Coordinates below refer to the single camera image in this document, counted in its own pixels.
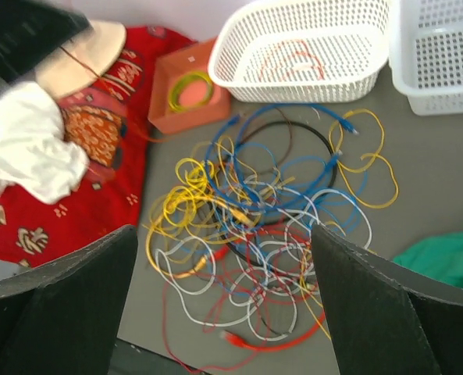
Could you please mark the white rectangular mesh basket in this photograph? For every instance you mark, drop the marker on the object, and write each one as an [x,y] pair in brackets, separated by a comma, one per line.
[426,55]

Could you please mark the white t-shirt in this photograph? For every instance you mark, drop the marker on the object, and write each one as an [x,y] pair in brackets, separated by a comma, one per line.
[33,152]

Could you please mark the beige bucket hat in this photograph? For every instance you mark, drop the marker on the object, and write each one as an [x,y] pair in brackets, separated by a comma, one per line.
[82,58]

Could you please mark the green shirt orange logo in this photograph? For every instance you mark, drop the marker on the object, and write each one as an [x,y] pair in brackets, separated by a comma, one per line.
[439,258]

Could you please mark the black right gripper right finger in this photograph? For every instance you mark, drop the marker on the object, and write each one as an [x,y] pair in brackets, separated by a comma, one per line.
[384,318]

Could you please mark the red patterned cloth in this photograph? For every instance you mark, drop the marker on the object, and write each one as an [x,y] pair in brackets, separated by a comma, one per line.
[109,119]

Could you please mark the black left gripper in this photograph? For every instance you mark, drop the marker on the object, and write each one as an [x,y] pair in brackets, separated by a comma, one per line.
[30,31]

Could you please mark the orange square box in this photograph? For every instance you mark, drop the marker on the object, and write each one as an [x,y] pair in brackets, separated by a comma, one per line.
[183,94]

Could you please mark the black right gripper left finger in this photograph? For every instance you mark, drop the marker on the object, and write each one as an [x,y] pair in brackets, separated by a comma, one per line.
[63,317]

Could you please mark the white oval perforated basket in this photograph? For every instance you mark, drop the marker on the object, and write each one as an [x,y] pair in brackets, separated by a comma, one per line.
[302,51]

